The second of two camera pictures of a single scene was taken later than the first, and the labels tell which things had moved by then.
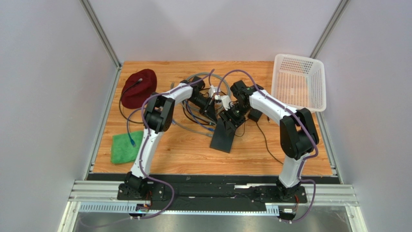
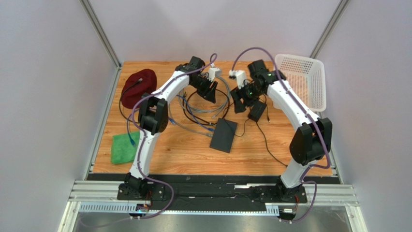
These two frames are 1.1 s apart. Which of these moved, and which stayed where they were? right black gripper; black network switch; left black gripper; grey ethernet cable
Moved: left black gripper; right black gripper
Stayed: black network switch; grey ethernet cable
